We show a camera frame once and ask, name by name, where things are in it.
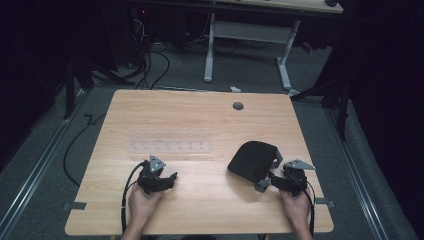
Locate clear plastic ruler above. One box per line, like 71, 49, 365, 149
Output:
127, 127, 212, 155

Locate person's right hand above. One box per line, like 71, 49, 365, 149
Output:
279, 187, 313, 229

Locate metal floor rail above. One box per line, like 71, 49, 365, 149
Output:
324, 108, 389, 240
0, 88, 88, 231

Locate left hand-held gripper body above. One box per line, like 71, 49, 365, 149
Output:
136, 154, 167, 196

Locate white-framed desk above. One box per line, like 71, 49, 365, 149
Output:
133, 0, 344, 92

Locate person's left hand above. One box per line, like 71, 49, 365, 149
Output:
127, 182, 165, 228

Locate grey tape strip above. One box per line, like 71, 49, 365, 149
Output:
62, 201, 88, 212
314, 197, 336, 209

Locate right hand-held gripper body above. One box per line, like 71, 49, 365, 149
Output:
282, 158, 317, 198

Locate black metal stand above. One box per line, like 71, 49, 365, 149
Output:
62, 56, 96, 120

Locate bundle of black floor cables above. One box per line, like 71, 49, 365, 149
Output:
99, 16, 171, 91

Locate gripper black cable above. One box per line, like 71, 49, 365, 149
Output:
120, 161, 148, 235
288, 174, 317, 237

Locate black floor cable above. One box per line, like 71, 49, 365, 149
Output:
62, 113, 108, 188

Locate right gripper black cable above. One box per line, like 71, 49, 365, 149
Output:
288, 174, 317, 237

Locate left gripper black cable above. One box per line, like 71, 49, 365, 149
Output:
120, 161, 148, 235

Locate black tripod stand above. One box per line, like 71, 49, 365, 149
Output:
290, 59, 351, 141

